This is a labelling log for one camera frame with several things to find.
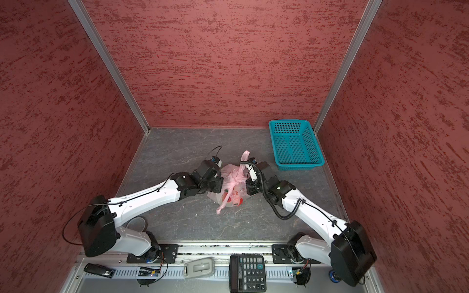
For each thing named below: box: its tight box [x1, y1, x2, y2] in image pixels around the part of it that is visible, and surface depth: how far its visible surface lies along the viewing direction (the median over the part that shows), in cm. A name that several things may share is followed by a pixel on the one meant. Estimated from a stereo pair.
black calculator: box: [229, 254, 267, 293], surface depth 69 cm
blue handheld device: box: [329, 269, 339, 284], surface depth 71 cm
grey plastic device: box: [183, 256, 216, 279], surface depth 70 cm
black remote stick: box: [83, 262, 117, 279], surface depth 70 cm
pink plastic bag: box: [206, 150, 250, 215], surface depth 83 cm
